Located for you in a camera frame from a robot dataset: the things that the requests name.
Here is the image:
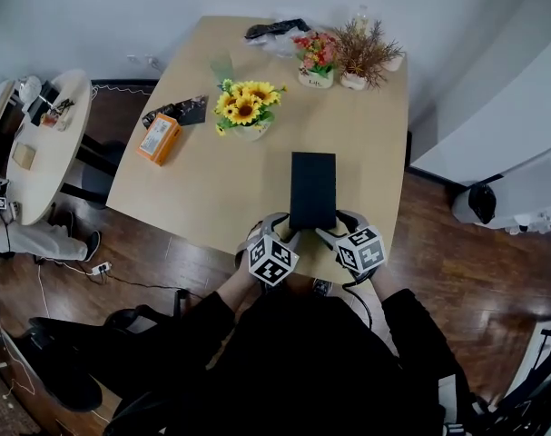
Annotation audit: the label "clear plastic bottle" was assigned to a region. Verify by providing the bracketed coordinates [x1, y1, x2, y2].
[353, 4, 372, 32]

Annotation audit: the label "clear drinking glass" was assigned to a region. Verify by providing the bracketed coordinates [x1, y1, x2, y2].
[209, 51, 236, 82]

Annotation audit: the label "black plastic bag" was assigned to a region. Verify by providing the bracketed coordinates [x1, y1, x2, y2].
[243, 17, 313, 42]

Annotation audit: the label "brown dried plant in pot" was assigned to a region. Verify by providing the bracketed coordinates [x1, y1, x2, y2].
[333, 19, 405, 93]

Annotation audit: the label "person's left forearm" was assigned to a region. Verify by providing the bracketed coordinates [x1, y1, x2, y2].
[183, 261, 268, 363]

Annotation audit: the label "black patterned packet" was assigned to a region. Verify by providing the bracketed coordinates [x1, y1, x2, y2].
[141, 94, 210, 130]

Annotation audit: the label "round wooden side table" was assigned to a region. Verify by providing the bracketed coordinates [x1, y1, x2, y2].
[5, 67, 93, 227]

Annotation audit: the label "person's right forearm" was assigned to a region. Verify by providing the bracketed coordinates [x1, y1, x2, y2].
[369, 263, 458, 383]

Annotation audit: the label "small brown cardboard box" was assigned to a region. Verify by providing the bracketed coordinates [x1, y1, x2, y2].
[11, 143, 35, 171]

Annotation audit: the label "sunflower bouquet in white pot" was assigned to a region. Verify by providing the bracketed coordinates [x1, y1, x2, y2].
[212, 78, 289, 143]

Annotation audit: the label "person's black clothed torso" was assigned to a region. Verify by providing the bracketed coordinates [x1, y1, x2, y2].
[115, 288, 476, 436]

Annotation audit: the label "white wall socket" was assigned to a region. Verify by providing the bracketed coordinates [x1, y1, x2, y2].
[126, 53, 162, 71]

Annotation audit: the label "white crumpled bag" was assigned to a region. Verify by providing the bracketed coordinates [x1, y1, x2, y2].
[17, 75, 44, 104]

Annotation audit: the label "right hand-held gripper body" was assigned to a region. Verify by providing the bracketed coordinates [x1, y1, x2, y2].
[334, 225, 389, 286]

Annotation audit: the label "black box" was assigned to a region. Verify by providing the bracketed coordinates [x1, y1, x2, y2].
[289, 151, 339, 233]

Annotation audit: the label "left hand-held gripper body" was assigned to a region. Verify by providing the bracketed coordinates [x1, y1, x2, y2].
[234, 222, 300, 288]

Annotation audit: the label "black metal stand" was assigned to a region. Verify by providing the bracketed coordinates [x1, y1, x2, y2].
[496, 319, 551, 436]

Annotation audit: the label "orange cardboard box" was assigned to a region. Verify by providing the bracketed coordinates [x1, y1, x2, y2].
[136, 112, 183, 168]

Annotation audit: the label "red flowers in white pot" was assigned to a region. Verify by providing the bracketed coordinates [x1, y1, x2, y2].
[291, 31, 339, 91]

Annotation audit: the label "white appliance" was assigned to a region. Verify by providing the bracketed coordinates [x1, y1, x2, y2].
[451, 158, 551, 236]

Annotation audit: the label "clear plastic bag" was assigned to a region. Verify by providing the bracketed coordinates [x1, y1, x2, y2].
[255, 28, 304, 59]

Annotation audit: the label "black office chair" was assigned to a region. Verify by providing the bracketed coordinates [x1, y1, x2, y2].
[26, 303, 190, 413]

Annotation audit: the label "white cabinet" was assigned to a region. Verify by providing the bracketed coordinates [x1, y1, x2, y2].
[409, 24, 551, 186]

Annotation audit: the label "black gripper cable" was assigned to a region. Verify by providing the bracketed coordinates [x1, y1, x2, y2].
[341, 280, 375, 332]

